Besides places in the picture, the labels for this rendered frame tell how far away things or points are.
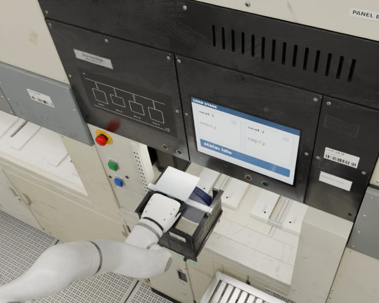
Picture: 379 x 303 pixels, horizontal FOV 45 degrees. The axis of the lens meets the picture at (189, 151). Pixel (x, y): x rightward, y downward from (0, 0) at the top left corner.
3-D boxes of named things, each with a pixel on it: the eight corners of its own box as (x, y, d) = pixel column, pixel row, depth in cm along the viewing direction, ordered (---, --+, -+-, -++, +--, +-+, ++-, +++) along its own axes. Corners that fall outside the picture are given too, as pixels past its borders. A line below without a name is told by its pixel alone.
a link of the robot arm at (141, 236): (158, 232, 133) (132, 221, 137) (134, 270, 127) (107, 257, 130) (162, 246, 140) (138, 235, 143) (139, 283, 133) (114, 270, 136)
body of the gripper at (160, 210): (138, 228, 144) (157, 201, 150) (166, 240, 141) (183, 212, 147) (134, 215, 139) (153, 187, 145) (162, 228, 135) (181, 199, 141)
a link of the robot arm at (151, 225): (136, 234, 144) (141, 226, 145) (160, 245, 140) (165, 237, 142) (131, 220, 137) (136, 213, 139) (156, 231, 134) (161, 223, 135)
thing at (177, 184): (144, 242, 170) (127, 194, 146) (171, 201, 181) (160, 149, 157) (201, 269, 161) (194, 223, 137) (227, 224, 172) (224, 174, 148)
